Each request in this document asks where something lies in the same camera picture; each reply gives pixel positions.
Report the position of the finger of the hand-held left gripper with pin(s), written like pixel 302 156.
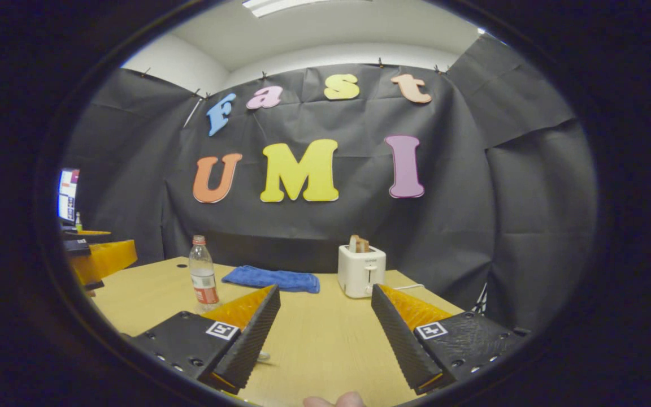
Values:
pixel 85 237
pixel 105 260

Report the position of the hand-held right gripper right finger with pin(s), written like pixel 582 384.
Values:
pixel 399 339

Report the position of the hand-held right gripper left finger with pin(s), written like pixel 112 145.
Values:
pixel 246 345

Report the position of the white floral teacup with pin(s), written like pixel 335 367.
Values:
pixel 263 356

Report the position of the clear plastic water bottle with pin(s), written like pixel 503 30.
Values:
pixel 204 277

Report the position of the green bottle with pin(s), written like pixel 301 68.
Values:
pixel 78 222

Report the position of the computer monitor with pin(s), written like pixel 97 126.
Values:
pixel 68 195

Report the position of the blue folded cloth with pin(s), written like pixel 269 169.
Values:
pixel 272 278

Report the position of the white toaster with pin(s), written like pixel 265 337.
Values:
pixel 361 271

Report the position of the toast slice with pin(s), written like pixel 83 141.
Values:
pixel 359 244

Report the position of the black backdrop cloth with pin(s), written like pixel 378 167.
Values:
pixel 461 226

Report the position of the thin white rod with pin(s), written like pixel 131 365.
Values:
pixel 192 113

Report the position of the ceiling light panel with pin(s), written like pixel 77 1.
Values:
pixel 297 5

